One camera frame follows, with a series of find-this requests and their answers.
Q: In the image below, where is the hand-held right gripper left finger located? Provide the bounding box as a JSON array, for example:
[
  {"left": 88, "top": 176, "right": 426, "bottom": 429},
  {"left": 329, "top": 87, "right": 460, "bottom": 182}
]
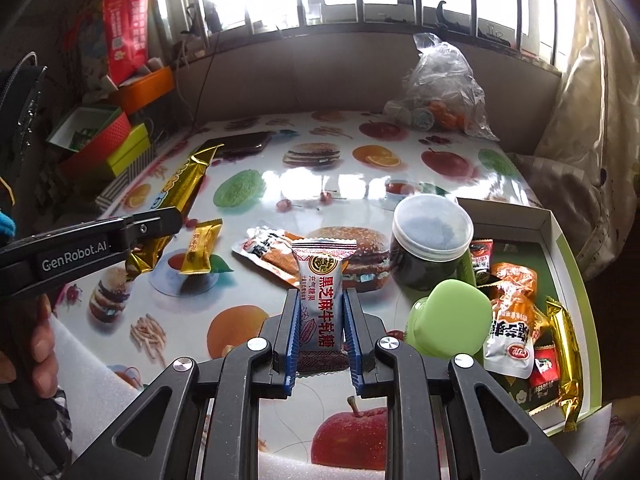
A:
[{"left": 72, "top": 289, "right": 303, "bottom": 480}]

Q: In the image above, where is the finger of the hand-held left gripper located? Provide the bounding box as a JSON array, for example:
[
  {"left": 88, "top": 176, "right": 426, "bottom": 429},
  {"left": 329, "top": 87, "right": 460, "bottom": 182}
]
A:
[{"left": 119, "top": 206, "right": 184, "bottom": 254}]

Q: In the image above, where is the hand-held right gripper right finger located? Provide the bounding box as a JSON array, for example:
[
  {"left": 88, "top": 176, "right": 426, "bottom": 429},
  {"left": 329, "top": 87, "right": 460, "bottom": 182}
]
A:
[{"left": 342, "top": 289, "right": 581, "bottom": 480}]

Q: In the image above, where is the long gold snack bar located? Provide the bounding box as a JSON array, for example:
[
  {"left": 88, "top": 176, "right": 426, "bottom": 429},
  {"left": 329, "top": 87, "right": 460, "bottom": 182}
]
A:
[
  {"left": 124, "top": 143, "right": 225, "bottom": 277},
  {"left": 544, "top": 295, "right": 584, "bottom": 433}
]

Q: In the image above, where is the white candy packet black print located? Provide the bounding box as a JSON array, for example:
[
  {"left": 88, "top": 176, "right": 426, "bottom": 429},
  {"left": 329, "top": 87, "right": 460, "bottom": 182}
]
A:
[{"left": 291, "top": 238, "right": 359, "bottom": 374}]

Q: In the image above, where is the dark red and white packet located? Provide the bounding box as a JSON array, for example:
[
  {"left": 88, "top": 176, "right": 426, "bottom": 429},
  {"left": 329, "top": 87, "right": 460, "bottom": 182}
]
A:
[{"left": 469, "top": 239, "right": 494, "bottom": 284}]

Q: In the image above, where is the orange and white snack packet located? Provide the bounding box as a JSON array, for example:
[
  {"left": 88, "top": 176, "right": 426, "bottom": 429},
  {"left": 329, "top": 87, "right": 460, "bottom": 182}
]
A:
[
  {"left": 232, "top": 224, "right": 307, "bottom": 277},
  {"left": 481, "top": 284, "right": 552, "bottom": 379}
]

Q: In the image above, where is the small red snack packet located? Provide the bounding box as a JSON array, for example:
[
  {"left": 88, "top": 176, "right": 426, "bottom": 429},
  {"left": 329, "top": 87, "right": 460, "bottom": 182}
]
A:
[{"left": 529, "top": 344, "right": 562, "bottom": 389}]

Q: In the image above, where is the green and white cardboard box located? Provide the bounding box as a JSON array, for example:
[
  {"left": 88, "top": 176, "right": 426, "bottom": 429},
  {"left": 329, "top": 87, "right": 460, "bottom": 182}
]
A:
[{"left": 451, "top": 196, "right": 604, "bottom": 437}]

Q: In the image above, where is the person's left hand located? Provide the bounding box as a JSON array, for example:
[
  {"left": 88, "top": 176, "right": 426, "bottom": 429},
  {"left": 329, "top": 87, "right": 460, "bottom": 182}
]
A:
[{"left": 29, "top": 293, "right": 62, "bottom": 387}]

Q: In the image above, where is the small gold snack packet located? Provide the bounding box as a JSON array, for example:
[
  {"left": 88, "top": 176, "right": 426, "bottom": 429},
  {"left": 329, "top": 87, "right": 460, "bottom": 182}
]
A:
[{"left": 179, "top": 218, "right": 224, "bottom": 276}]

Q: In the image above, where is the striped box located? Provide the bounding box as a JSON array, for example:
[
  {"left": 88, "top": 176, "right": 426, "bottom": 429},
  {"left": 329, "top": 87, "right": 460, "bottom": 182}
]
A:
[{"left": 94, "top": 152, "right": 157, "bottom": 209}]

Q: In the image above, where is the yellow-green box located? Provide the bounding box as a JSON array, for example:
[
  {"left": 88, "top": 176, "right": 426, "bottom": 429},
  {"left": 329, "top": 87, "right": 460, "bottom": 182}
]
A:
[{"left": 104, "top": 123, "right": 152, "bottom": 179}]

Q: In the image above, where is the light green plastic container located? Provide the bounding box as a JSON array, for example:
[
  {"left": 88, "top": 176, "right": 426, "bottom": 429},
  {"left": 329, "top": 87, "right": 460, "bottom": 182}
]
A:
[{"left": 403, "top": 278, "right": 494, "bottom": 362}]

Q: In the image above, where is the red box white inside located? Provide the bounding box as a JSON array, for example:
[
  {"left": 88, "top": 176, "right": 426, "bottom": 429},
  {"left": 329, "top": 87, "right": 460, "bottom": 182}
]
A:
[{"left": 49, "top": 104, "right": 133, "bottom": 177}]

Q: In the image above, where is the dark smartphone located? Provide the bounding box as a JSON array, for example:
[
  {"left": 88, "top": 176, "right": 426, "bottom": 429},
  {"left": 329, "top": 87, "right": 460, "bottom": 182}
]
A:
[{"left": 196, "top": 131, "right": 274, "bottom": 162}]

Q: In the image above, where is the orange box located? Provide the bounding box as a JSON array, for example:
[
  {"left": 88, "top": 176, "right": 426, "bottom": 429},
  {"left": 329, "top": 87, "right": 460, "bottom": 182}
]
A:
[{"left": 111, "top": 66, "right": 176, "bottom": 117}]

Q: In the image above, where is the clear jar with dark contents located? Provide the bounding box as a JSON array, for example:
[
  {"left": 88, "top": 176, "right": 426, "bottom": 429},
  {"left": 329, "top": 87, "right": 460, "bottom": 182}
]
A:
[{"left": 389, "top": 193, "right": 475, "bottom": 292}]

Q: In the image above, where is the white foam sheet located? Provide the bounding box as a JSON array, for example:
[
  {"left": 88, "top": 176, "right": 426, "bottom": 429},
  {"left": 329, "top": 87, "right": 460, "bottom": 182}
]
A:
[{"left": 39, "top": 314, "right": 619, "bottom": 480}]

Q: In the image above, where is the fruit printed table cover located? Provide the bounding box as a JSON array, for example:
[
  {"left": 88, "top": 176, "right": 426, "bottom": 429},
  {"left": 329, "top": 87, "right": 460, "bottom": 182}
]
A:
[{"left": 49, "top": 109, "right": 552, "bottom": 462}]

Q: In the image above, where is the black zipper bag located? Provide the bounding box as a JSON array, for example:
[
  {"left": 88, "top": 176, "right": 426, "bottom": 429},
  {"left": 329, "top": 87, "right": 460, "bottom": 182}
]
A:
[{"left": 0, "top": 52, "right": 49, "bottom": 162}]

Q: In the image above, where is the illustrated paper bag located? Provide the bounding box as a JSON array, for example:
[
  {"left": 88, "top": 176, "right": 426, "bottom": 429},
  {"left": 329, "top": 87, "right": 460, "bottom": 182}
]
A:
[{"left": 74, "top": 0, "right": 114, "bottom": 92}]

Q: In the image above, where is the red paper bag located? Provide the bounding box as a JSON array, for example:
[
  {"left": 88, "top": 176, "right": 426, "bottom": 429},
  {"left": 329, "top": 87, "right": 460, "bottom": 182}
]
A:
[{"left": 101, "top": 0, "right": 157, "bottom": 87}]

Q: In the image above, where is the clear plastic bag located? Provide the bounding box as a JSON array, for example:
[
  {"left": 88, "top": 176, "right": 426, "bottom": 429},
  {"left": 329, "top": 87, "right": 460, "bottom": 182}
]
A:
[{"left": 384, "top": 32, "right": 502, "bottom": 142}]

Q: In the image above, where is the pink patterned cloth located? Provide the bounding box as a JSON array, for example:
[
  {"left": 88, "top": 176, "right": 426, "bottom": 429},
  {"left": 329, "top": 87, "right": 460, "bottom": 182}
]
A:
[{"left": 609, "top": 404, "right": 637, "bottom": 462}]

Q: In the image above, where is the cream patterned curtain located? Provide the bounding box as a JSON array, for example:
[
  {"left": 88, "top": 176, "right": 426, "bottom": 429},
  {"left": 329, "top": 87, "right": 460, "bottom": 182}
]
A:
[{"left": 529, "top": 0, "right": 632, "bottom": 282}]

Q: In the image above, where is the thin black cable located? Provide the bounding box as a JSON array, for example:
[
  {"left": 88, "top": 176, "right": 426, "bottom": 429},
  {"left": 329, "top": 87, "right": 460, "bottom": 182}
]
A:
[{"left": 191, "top": 34, "right": 217, "bottom": 122}]

